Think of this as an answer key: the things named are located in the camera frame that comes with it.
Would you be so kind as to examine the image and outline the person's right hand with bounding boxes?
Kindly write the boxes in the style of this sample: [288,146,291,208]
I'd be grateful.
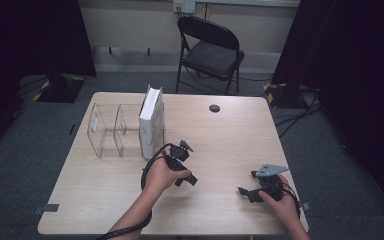
[259,174,300,228]

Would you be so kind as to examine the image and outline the white wall socket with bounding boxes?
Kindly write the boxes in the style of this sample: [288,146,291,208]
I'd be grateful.
[173,0,196,14]

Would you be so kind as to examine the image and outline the black folding chair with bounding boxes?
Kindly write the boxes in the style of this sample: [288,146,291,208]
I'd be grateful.
[175,15,245,96]

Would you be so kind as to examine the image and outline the white book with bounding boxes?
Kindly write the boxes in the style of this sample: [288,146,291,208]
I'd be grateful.
[138,84,165,160]

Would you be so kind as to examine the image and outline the person's left hand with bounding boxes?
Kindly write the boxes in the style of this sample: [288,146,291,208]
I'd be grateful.
[144,154,193,198]

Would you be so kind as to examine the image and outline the clear acrylic organizer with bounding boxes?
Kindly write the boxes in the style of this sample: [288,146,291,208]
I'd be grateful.
[86,102,166,159]

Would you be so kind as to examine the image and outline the black curtain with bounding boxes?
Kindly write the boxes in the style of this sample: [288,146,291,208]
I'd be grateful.
[272,0,384,221]
[0,0,97,158]

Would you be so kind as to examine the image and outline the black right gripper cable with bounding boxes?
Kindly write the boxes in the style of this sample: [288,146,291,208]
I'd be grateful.
[281,184,303,219]

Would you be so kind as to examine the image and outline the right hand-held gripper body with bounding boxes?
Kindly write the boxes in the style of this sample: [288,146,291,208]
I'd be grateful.
[255,163,290,202]

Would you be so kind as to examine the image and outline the black stand base yellow tape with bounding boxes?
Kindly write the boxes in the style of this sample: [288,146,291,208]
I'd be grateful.
[263,82,318,109]

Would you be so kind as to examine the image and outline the black floor cables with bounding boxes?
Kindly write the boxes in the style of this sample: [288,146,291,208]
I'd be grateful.
[273,88,324,139]

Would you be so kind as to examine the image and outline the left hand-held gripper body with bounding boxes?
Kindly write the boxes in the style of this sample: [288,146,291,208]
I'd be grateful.
[164,139,194,172]

